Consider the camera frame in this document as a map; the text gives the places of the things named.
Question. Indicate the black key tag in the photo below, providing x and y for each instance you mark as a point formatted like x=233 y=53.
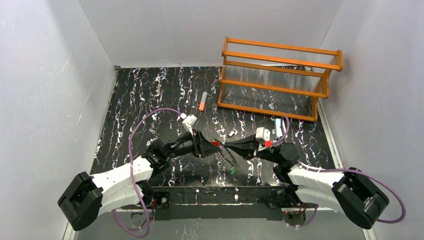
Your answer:
x=231 y=133

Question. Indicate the grey orange marker pen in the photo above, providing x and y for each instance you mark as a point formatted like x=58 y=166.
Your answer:
x=203 y=101

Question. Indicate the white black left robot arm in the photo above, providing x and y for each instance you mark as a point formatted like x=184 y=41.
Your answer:
x=89 y=196

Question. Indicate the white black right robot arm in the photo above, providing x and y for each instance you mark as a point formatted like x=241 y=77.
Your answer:
x=349 y=193

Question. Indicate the orange wooden two-tier shelf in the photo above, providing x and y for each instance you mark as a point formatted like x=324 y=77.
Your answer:
x=276 y=79

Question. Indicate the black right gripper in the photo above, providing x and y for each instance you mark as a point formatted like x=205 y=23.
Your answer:
x=252 y=148

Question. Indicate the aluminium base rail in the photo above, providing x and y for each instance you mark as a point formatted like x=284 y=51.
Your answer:
x=246 y=213

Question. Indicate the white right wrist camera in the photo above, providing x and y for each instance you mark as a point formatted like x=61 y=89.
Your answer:
x=262 y=135

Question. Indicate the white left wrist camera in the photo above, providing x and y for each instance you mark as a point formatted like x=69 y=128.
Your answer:
x=188 y=122

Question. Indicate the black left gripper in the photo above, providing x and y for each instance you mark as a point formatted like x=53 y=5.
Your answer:
x=199 y=144

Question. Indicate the green headed key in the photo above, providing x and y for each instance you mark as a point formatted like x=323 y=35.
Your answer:
x=233 y=170

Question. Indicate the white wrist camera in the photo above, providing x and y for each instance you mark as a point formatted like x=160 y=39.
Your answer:
x=262 y=135
x=188 y=122

